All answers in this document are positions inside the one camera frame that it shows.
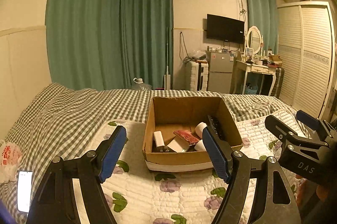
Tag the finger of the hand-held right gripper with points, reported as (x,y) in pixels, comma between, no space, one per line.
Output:
(307,118)
(279,129)

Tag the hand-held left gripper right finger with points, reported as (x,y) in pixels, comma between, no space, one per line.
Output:
(214,155)

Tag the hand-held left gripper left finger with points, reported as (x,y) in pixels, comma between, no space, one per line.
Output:
(113,154)

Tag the white bottle with red cap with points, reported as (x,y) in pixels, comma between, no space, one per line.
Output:
(200,145)

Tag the black remote control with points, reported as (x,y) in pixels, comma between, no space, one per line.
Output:
(216,126)

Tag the small white roll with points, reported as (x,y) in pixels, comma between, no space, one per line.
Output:
(201,127)

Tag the red patterned packet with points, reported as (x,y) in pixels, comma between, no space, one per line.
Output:
(186,135)

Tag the white handheld device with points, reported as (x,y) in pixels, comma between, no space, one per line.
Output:
(158,139)

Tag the brown cardboard box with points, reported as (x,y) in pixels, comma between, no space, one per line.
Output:
(160,113)

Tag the person's right hand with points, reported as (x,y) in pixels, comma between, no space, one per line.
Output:
(320,190)

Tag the dark suitcase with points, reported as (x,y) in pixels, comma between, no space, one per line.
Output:
(278,83)

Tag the white louvred wardrobe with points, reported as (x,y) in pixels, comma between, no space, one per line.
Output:
(310,55)

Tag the white dressing table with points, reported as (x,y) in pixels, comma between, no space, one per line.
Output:
(252,69)

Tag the white floral quilt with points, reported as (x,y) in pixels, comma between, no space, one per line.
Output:
(163,197)

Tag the small cardboard box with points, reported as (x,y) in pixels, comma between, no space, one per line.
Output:
(275,58)

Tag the clear water jug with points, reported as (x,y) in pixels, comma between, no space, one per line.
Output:
(140,84)

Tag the white suitcase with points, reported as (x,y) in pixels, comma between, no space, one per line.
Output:
(196,75)

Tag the silver mini fridge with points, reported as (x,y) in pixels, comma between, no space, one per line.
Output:
(219,71)

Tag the white oval mirror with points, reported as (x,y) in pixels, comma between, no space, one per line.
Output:
(254,38)

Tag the smartphone with lit screen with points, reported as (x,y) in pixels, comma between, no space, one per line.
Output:
(25,191)

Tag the white flat mop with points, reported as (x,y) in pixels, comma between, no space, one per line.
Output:
(167,65)

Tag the clear plastic bag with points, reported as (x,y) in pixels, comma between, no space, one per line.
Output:
(197,54)

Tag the white and red plastic bag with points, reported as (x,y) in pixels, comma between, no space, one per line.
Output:
(9,160)

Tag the narrow green curtain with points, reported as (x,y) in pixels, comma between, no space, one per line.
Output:
(260,13)

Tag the wide green curtain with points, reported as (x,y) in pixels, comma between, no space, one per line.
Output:
(84,21)

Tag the black wall television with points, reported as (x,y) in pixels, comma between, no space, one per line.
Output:
(225,28)

